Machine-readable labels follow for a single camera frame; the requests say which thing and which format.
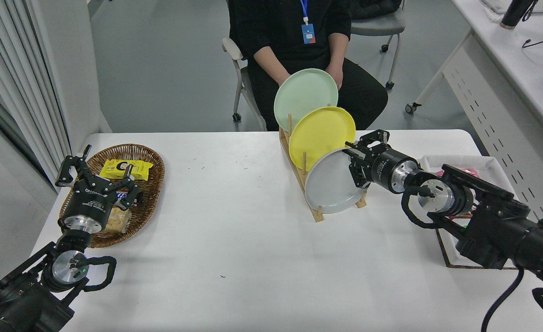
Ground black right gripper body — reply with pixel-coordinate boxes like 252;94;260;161
366;147;414;193

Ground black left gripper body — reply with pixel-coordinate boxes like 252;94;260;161
62;181;117;221

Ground grey plate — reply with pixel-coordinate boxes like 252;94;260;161
304;148;369;214

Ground yellow plate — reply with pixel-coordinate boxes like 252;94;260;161
289;107;357;172

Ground wooden plate rack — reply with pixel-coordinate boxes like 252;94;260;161
279;104;368;223

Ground pale green plate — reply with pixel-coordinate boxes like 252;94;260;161
274;68;339;133

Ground person's left hand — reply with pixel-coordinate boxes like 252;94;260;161
328;65;344;91

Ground white blue snack bar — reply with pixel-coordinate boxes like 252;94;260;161
114;190;145;212

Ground brown wicker basket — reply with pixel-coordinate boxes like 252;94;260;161
59;144;165;249

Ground yellow snack packet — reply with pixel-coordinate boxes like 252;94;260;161
99;159;154;181

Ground clear cracker packet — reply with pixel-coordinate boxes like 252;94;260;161
103;206;132;235

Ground white rectangular tray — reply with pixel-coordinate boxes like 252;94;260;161
418;155;519;269

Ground grey office chair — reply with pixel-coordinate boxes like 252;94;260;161
350;7;406;90

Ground white vertical blinds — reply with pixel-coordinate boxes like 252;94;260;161
0;0;72;187

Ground black jacket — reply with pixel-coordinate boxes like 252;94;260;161
350;0;402;20

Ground person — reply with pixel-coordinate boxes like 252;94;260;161
228;0;388;132

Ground white office chair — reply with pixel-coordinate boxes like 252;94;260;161
222;38;268;132

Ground white perforated desk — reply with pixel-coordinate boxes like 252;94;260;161
405;0;543;268

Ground black flask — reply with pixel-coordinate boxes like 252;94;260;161
500;0;537;30

